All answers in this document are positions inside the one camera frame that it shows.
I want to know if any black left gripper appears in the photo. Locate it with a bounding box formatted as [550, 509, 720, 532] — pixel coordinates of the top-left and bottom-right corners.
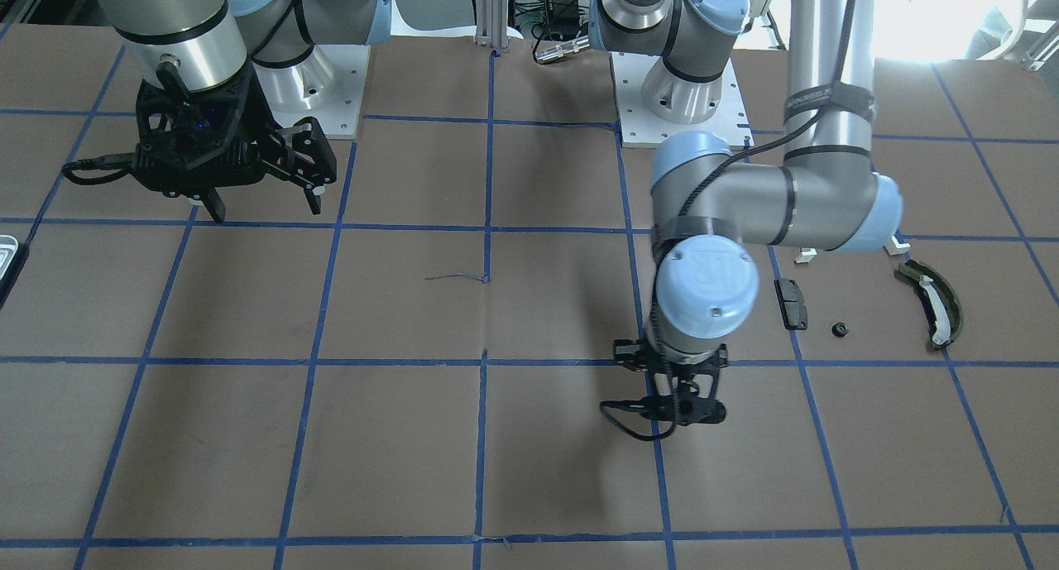
[612, 338, 729, 426]

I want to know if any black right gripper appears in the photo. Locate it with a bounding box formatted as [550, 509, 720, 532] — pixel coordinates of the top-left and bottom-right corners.
[132, 65, 338, 224]

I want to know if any aluminium frame post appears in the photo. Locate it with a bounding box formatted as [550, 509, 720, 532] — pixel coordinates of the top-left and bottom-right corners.
[472, 0, 510, 56]

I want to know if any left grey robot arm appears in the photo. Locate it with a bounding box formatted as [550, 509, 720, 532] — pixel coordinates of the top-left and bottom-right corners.
[589, 0, 903, 429]

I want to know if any black brake pad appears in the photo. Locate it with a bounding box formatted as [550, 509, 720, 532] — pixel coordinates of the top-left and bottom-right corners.
[773, 277, 808, 329]

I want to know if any white curved plastic part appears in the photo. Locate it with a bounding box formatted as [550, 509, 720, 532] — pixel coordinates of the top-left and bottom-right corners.
[794, 233, 911, 264]

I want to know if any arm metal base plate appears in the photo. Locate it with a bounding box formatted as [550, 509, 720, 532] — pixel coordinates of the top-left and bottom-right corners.
[611, 52, 754, 148]
[254, 44, 371, 140]

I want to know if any green curved brake shoe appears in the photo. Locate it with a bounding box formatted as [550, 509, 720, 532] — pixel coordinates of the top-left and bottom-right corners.
[897, 260, 965, 350]

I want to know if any black device behind table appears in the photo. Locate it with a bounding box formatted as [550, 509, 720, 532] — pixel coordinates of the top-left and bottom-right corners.
[544, 0, 580, 37]

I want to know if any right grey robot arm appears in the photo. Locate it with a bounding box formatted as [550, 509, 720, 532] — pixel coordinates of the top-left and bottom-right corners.
[62, 0, 392, 222]

